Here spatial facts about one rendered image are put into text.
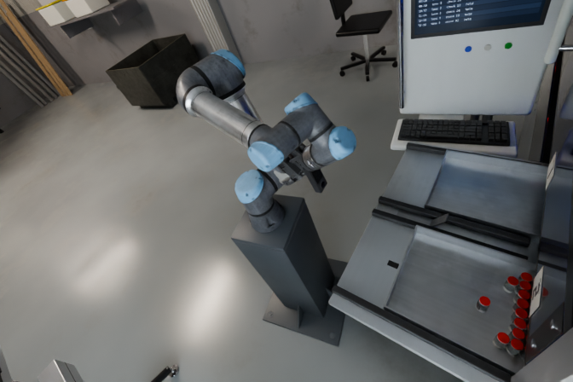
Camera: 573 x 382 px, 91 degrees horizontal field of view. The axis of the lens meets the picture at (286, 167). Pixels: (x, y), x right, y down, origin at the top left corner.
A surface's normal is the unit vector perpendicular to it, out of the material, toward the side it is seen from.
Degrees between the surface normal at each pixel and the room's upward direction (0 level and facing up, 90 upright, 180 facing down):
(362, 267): 0
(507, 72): 90
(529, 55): 90
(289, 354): 0
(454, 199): 0
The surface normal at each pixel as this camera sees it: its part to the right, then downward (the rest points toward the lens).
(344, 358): -0.29, -0.69
